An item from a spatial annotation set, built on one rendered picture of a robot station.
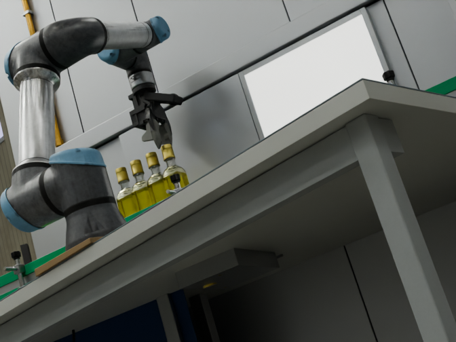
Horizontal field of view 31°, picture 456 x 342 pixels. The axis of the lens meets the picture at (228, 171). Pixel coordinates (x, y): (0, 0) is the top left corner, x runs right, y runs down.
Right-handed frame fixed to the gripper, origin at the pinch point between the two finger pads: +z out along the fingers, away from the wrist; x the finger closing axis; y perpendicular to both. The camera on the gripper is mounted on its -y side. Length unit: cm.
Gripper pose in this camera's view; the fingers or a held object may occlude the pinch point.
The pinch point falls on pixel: (165, 145)
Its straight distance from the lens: 246.2
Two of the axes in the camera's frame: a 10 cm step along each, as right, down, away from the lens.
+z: 2.8, 9.1, -3.0
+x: -5.0, -1.3, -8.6
